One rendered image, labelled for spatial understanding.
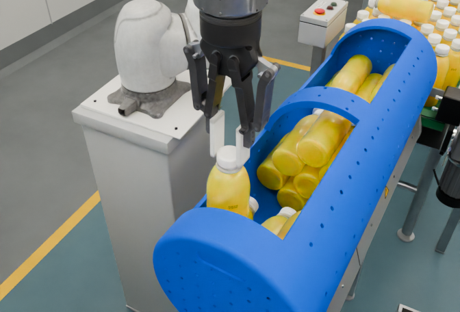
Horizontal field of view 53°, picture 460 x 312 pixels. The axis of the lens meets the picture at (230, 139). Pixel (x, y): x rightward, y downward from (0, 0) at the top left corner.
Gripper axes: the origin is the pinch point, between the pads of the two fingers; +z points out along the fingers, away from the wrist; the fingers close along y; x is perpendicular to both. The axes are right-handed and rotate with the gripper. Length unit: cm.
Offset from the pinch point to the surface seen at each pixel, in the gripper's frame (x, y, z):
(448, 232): 120, 41, 118
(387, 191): 51, 18, 45
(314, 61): 102, -25, 43
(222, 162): -2.0, 0.0, 2.9
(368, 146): 25.4, 15.0, 12.8
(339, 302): 14, 19, 47
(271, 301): -11.1, 13.5, 15.7
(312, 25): 94, -24, 25
